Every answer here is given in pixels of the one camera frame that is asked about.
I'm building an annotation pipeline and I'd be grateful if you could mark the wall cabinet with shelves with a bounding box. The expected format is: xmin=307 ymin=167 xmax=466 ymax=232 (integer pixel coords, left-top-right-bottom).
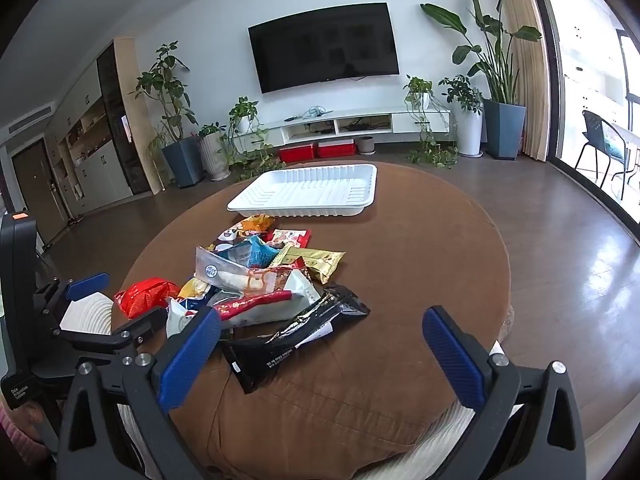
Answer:
xmin=45 ymin=60 xmax=133 ymax=216

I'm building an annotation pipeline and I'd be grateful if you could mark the trailing vine plant on cabinet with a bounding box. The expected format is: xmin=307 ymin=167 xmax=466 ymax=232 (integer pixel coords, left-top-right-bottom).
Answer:
xmin=402 ymin=75 xmax=458 ymax=168

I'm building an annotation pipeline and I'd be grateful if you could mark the tree plant in blue pot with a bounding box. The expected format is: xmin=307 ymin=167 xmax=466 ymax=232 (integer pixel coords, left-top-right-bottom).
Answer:
xmin=129 ymin=41 xmax=206 ymax=190

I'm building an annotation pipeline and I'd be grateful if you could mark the brown wooden door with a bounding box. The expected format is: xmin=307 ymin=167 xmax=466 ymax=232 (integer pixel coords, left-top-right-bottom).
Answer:
xmin=11 ymin=139 xmax=68 ymax=241

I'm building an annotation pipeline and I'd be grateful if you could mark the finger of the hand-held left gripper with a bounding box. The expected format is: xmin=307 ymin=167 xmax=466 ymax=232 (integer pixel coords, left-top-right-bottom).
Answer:
xmin=60 ymin=305 xmax=168 ymax=358
xmin=32 ymin=272 xmax=111 ymax=311

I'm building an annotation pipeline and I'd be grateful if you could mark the gold snack packet red label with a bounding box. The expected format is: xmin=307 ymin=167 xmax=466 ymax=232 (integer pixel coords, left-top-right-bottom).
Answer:
xmin=269 ymin=246 xmax=347 ymax=285

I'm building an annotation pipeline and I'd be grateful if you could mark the leafy plant in tall white pot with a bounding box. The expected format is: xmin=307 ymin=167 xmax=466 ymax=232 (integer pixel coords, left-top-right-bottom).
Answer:
xmin=439 ymin=74 xmax=485 ymax=157

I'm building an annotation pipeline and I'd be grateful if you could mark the plant in white ribbed pot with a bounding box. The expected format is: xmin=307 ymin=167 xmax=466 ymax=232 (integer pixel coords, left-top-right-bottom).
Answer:
xmin=197 ymin=122 xmax=232 ymax=182

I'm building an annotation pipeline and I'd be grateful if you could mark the ceiling air vent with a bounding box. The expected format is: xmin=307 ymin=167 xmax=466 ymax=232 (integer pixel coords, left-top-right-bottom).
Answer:
xmin=7 ymin=104 xmax=55 ymax=135

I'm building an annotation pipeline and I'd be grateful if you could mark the large-leaf plant in blue pot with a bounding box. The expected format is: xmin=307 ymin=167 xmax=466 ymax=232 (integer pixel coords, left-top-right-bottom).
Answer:
xmin=420 ymin=0 xmax=543 ymax=161

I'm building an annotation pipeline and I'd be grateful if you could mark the red storage box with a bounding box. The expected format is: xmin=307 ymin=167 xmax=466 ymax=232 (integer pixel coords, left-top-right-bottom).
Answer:
xmin=278 ymin=144 xmax=317 ymax=163
xmin=316 ymin=142 xmax=357 ymax=159

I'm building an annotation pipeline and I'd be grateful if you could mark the black sliding door frame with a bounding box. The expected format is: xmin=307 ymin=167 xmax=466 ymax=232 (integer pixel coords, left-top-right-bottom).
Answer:
xmin=530 ymin=0 xmax=640 ymax=241

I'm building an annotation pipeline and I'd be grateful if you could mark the white snack packet red stripe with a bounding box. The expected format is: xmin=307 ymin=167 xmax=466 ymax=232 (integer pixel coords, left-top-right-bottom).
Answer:
xmin=212 ymin=269 xmax=322 ymax=330

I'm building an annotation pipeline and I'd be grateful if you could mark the clear bread packet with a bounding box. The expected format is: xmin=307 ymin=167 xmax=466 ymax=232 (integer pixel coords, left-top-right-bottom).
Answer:
xmin=194 ymin=246 xmax=281 ymax=297

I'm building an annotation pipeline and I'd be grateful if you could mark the trailing plant in white pot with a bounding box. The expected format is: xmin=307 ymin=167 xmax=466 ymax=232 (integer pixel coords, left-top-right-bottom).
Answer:
xmin=222 ymin=96 xmax=286 ymax=181

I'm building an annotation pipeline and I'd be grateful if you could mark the black snack packet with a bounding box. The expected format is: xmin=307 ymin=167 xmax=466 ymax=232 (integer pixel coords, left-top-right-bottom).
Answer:
xmin=220 ymin=284 xmax=371 ymax=395

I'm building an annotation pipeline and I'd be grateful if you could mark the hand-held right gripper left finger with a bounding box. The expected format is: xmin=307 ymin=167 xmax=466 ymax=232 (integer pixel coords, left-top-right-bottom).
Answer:
xmin=55 ymin=305 xmax=223 ymax=480

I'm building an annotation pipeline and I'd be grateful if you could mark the blue cartoon snack packet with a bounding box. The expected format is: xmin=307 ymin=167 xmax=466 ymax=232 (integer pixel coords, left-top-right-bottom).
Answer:
xmin=207 ymin=227 xmax=281 ymax=268

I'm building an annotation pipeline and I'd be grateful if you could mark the beige curtain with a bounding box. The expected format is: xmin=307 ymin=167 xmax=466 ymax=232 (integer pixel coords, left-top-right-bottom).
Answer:
xmin=500 ymin=0 xmax=551 ymax=163

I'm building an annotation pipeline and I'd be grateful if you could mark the black balcony chair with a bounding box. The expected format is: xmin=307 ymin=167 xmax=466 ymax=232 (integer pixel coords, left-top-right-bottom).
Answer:
xmin=574 ymin=109 xmax=632 ymax=200

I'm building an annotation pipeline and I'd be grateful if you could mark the black wall television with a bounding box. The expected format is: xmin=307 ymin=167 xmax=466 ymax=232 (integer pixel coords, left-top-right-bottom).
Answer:
xmin=248 ymin=2 xmax=401 ymax=95

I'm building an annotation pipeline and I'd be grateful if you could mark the white television cabinet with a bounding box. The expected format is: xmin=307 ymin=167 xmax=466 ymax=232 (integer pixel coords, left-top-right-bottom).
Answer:
xmin=232 ymin=106 xmax=458 ymax=150

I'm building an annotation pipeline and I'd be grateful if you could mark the blue yellow snack packet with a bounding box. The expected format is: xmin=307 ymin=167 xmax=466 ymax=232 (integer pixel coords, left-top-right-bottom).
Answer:
xmin=165 ymin=277 xmax=211 ymax=338

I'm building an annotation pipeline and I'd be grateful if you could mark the red white candy packet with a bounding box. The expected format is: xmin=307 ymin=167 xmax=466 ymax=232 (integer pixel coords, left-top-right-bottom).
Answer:
xmin=264 ymin=229 xmax=312 ymax=250

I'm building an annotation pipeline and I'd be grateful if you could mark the white plastic tray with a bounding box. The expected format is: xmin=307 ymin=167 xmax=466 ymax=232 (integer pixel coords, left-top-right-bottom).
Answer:
xmin=226 ymin=163 xmax=378 ymax=217

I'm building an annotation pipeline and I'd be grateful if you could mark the person's left forearm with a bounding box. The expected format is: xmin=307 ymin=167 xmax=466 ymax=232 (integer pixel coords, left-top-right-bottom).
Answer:
xmin=0 ymin=400 xmax=58 ymax=480

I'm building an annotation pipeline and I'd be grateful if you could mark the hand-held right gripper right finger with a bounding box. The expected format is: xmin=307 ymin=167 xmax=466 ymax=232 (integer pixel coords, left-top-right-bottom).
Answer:
xmin=422 ymin=305 xmax=587 ymax=480

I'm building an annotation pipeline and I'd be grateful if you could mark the orange yellow snack packet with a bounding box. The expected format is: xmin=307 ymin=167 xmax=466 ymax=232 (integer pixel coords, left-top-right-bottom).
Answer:
xmin=235 ymin=214 xmax=276 ymax=235

